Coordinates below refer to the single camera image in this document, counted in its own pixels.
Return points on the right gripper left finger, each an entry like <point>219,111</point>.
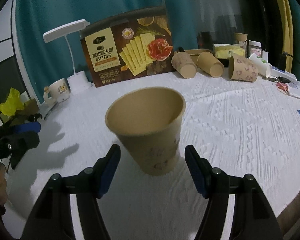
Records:
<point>50,217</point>

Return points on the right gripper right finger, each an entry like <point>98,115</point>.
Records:
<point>253,216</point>

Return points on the kraft cup with cartoon stickers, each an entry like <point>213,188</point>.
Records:
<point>147,122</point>

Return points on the yellow paper scrap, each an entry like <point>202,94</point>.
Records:
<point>12,103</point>

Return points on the white ceramic mug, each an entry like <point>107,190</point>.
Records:
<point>56,92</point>

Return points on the white desk lamp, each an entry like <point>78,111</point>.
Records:
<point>78,81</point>

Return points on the white paper cup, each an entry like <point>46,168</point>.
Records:
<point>263,66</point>

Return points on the lying printed kraft cup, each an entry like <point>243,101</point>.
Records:
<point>242,69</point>

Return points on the yellow food package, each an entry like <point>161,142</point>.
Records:
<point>224,51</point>

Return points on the white lidded jar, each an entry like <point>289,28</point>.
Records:
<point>254,47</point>

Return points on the lying kraft cup nearest box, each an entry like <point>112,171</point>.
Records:
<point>184,65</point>

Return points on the yellow curtain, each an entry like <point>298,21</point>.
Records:
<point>287,28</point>

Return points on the upright kraft cup at back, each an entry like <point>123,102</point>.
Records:
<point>241,39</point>

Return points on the brown cracker box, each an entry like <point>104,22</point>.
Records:
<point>128,46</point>

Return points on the teal curtain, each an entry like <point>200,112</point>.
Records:
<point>46,63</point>

